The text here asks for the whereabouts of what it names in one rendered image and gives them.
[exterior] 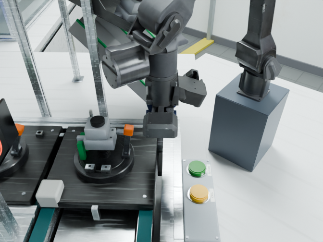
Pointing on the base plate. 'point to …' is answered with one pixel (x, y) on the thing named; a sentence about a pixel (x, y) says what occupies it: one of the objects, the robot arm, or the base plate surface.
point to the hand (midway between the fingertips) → (161, 120)
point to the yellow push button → (199, 193)
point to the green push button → (196, 168)
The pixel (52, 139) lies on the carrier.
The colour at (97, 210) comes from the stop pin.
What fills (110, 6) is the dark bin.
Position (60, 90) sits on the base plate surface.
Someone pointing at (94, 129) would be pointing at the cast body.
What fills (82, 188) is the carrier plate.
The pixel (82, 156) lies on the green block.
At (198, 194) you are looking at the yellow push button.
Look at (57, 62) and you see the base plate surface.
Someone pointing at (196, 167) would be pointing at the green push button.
